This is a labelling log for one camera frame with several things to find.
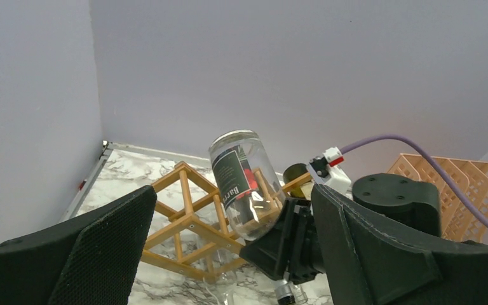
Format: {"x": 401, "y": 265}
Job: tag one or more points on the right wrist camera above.
{"x": 325, "y": 169}

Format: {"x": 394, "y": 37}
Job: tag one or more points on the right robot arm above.
{"x": 413, "y": 203}

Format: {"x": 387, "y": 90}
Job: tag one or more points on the clear bottle silver cap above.
{"x": 250, "y": 190}

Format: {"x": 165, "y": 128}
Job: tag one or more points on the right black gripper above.
{"x": 272, "y": 253}

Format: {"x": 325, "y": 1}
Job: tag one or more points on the peach plastic file organizer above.
{"x": 458, "y": 224}

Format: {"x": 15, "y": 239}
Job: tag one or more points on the slim clear glass bottle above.
{"x": 220, "y": 280}

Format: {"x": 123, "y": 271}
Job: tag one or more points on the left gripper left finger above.
{"x": 88, "y": 259}

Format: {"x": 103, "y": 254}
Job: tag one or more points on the wooden lattice wine rack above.
{"x": 202, "y": 214}

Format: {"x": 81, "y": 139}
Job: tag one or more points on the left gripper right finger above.
{"x": 371, "y": 259}

